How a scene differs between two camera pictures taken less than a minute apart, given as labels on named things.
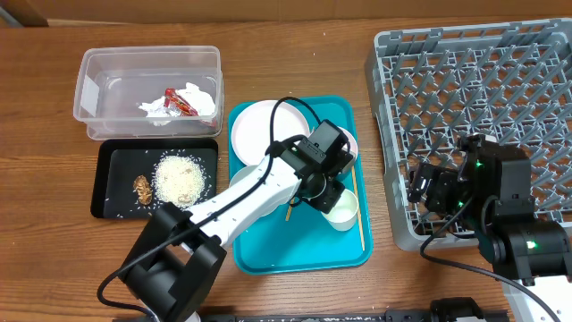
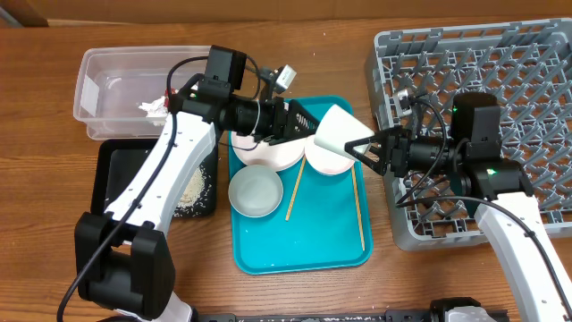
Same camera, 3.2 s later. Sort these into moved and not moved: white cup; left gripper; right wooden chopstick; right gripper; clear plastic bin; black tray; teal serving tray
Moved: white cup; left gripper; right gripper
Not moved: clear plastic bin; right wooden chopstick; teal serving tray; black tray
